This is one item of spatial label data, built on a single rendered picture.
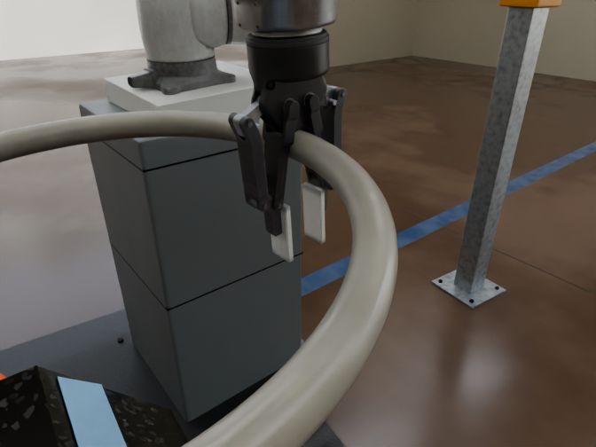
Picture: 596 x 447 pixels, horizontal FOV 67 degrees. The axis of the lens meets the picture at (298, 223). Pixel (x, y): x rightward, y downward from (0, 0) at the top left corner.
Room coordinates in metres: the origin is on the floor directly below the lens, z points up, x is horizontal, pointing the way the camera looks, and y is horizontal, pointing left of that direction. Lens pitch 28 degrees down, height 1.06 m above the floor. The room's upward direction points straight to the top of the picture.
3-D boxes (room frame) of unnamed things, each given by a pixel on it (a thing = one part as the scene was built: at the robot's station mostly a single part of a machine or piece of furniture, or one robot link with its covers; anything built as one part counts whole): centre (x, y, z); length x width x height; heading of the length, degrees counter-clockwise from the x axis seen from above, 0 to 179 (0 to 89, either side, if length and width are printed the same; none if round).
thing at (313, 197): (0.46, -0.02, 0.83); 0.03 x 0.01 x 0.07; 42
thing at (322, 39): (0.44, 0.01, 0.98); 0.08 x 0.07 x 0.09; 132
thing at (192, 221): (1.10, 0.27, 0.40); 0.50 x 0.50 x 0.80; 39
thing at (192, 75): (1.08, 0.28, 0.88); 0.22 x 0.18 x 0.06; 131
